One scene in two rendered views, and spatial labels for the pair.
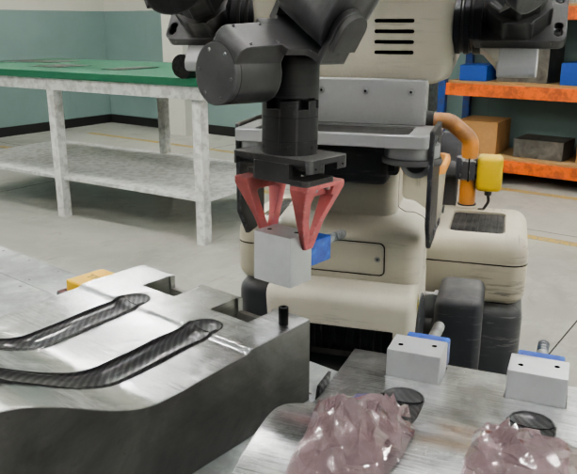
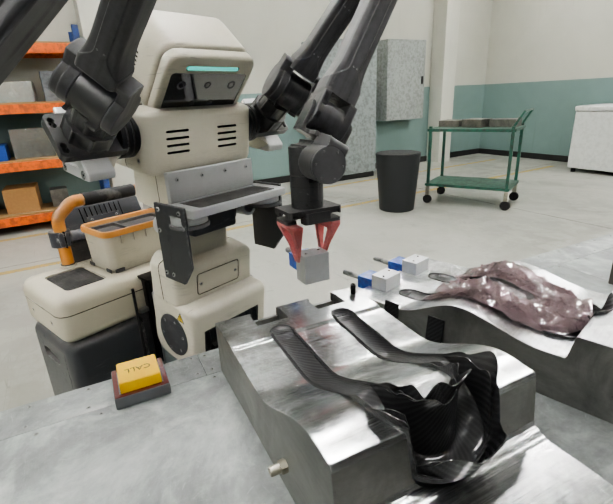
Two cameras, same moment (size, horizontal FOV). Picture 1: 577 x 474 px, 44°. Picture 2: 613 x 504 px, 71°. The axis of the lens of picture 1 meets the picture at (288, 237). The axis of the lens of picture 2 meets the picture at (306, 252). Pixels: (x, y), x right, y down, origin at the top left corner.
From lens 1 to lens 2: 80 cm
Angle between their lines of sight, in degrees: 62
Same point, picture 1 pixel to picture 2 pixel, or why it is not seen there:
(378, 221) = (226, 248)
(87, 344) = (336, 354)
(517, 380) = (418, 266)
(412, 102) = (247, 171)
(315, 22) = (342, 129)
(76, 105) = not seen: outside the picture
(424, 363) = (396, 277)
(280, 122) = (319, 188)
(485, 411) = (425, 281)
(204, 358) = (380, 318)
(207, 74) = (322, 166)
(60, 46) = not seen: outside the picture
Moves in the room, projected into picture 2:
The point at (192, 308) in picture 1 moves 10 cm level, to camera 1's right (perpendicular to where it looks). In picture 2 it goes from (313, 313) to (334, 289)
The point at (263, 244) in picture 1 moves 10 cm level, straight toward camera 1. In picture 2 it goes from (311, 263) to (366, 268)
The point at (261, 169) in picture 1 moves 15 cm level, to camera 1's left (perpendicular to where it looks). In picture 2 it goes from (312, 219) to (272, 247)
